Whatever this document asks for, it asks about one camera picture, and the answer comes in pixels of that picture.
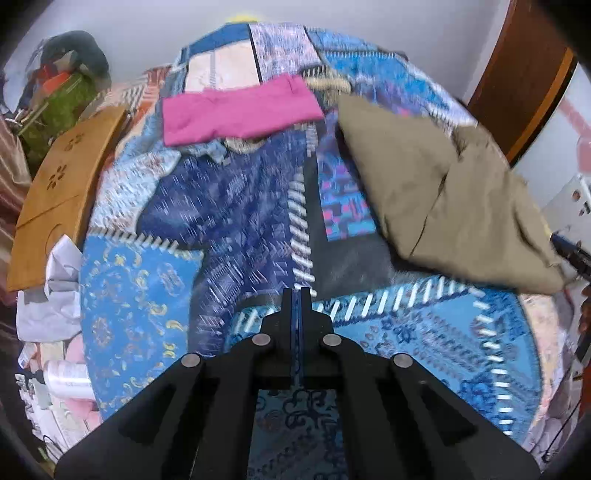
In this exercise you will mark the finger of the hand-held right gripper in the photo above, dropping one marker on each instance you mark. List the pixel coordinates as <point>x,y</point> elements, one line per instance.
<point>575,254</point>

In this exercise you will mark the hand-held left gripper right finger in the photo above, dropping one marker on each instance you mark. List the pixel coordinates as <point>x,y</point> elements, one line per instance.
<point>306,323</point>

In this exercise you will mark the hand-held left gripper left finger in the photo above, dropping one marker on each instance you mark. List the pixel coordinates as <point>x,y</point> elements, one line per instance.
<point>292,323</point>

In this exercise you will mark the khaki pants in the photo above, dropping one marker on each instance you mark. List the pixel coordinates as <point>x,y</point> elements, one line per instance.
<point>415,184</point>

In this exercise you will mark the white appliance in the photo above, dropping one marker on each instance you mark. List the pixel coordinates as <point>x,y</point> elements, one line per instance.
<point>572,198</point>

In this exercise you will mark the white wardrobe sliding door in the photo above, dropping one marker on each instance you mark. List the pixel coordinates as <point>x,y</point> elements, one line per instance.
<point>572,120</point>

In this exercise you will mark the blue patchwork blanket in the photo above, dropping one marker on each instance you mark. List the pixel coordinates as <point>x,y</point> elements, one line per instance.
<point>184,207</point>

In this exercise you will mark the wooden door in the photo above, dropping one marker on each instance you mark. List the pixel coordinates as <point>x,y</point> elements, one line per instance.
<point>521,69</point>

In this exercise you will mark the light pink cloth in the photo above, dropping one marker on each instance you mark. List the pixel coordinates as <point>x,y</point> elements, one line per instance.
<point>82,408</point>

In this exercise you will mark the clear plastic bottle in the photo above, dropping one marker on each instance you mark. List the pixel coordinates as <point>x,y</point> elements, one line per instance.
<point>69,377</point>

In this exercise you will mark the wooden lap table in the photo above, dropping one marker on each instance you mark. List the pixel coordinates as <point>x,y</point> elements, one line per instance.
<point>51,194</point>

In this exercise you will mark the green patterned bag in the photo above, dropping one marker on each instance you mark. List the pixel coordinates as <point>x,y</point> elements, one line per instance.
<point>60,108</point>

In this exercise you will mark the orange box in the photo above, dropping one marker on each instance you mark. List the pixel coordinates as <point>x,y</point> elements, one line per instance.
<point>53,83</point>

